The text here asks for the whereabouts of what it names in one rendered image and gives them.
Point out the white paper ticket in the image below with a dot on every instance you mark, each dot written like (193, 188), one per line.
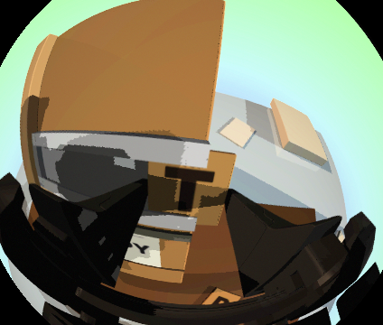
(144, 250)

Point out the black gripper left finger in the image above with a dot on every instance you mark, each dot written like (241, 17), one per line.
(100, 227)

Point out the cream flat rectangular slab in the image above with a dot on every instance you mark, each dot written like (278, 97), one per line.
(297, 132)

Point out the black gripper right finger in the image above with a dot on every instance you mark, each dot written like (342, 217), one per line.
(265, 244)

